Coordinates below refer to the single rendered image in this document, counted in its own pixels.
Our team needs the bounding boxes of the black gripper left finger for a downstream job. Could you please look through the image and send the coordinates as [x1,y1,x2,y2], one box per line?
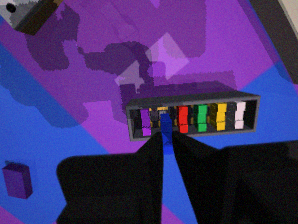
[56,132,164,224]

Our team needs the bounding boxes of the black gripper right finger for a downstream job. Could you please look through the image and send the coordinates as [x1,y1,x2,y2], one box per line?
[172,131,298,224]

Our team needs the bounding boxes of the red fuse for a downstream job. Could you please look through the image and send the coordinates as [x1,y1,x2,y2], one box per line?
[176,105,188,133]

